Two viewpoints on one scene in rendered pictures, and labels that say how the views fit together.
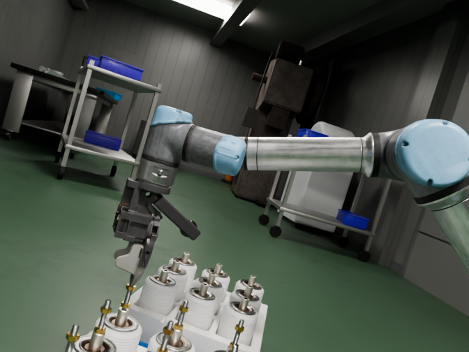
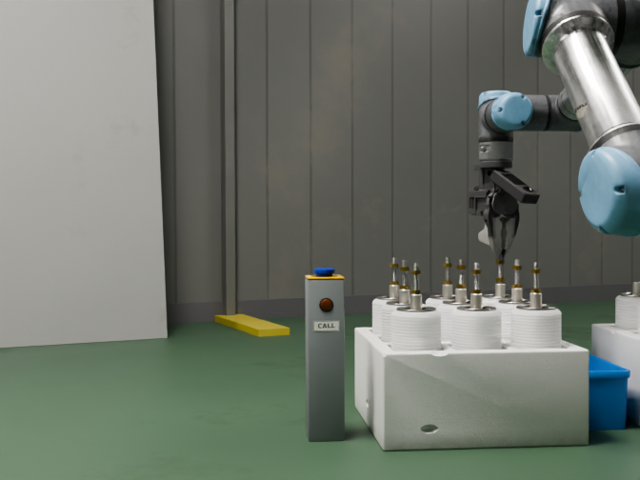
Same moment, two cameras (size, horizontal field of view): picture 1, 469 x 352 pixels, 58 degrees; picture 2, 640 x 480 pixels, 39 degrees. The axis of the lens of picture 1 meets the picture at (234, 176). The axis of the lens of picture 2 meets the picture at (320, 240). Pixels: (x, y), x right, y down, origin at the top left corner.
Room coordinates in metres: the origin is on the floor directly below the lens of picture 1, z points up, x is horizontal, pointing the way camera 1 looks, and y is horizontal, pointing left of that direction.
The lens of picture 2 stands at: (0.07, -1.73, 0.43)
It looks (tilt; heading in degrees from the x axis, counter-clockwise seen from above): 2 degrees down; 79
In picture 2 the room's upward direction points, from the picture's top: straight up
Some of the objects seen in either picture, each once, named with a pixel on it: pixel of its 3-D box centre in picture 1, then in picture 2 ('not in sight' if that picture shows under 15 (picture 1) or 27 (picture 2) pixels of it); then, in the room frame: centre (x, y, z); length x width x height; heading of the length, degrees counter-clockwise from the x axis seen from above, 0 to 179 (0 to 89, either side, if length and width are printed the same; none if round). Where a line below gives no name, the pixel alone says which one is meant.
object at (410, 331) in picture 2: not in sight; (415, 356); (0.58, -0.07, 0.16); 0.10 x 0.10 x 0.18
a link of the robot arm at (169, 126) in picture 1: (169, 136); (496, 117); (0.84, 0.15, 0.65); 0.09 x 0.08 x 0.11; 82
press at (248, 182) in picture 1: (277, 122); not in sight; (6.58, -0.40, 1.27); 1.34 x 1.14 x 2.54; 13
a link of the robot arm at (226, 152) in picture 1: (216, 151); (516, 112); (0.84, 0.05, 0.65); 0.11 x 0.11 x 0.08; 82
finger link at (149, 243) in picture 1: (146, 245); (493, 216); (0.82, 0.13, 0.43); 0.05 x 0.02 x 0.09; 21
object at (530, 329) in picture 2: not in sight; (535, 354); (0.82, -0.10, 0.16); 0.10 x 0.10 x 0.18
